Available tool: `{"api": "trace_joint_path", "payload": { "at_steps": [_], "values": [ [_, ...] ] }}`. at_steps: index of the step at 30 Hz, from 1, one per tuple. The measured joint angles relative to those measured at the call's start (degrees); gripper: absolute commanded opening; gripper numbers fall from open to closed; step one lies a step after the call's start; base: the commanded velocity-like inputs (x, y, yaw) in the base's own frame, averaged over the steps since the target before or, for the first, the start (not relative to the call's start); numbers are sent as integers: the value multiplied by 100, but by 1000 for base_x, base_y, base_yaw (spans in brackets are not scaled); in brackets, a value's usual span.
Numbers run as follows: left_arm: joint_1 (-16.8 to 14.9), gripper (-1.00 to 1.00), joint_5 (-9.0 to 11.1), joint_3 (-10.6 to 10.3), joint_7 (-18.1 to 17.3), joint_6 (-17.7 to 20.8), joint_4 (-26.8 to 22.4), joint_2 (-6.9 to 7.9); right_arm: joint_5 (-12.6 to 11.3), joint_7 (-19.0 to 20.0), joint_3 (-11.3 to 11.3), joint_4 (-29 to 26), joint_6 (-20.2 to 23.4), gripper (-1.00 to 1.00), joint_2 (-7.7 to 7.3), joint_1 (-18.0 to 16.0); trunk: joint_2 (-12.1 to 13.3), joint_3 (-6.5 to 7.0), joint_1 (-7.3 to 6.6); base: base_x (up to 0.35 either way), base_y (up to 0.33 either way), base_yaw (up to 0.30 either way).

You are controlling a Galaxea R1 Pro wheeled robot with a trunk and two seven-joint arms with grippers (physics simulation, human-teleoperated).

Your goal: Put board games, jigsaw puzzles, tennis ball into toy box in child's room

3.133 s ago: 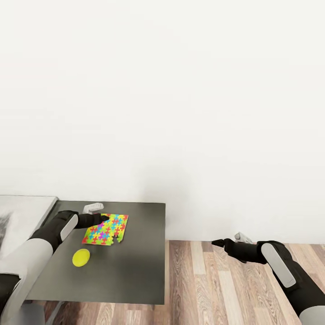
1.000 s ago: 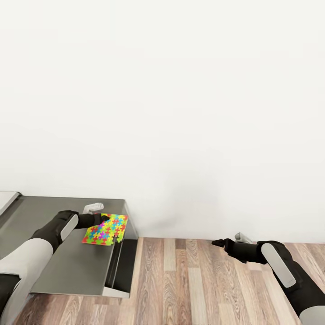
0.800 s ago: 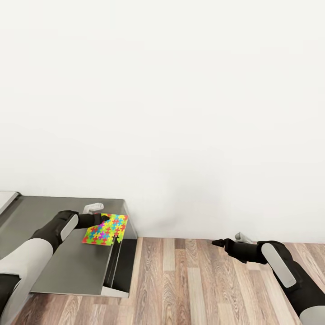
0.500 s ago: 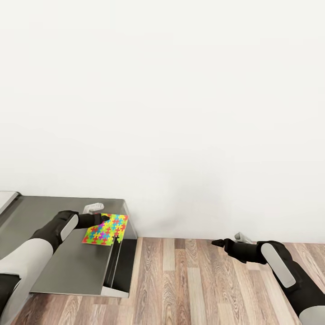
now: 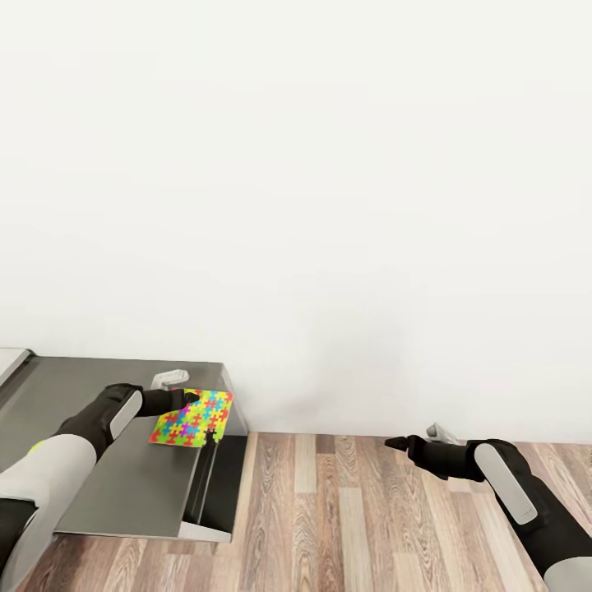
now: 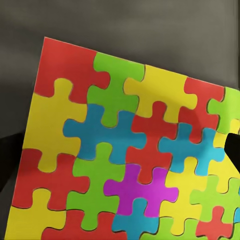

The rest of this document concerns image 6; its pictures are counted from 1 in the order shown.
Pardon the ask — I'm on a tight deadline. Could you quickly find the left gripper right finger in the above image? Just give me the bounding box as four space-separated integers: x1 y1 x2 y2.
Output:
224 133 240 173

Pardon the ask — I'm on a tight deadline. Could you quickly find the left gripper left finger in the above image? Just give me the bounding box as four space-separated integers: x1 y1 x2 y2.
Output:
0 133 24 193

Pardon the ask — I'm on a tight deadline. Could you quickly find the jigsaw puzzle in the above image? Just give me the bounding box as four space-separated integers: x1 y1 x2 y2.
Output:
4 37 240 240

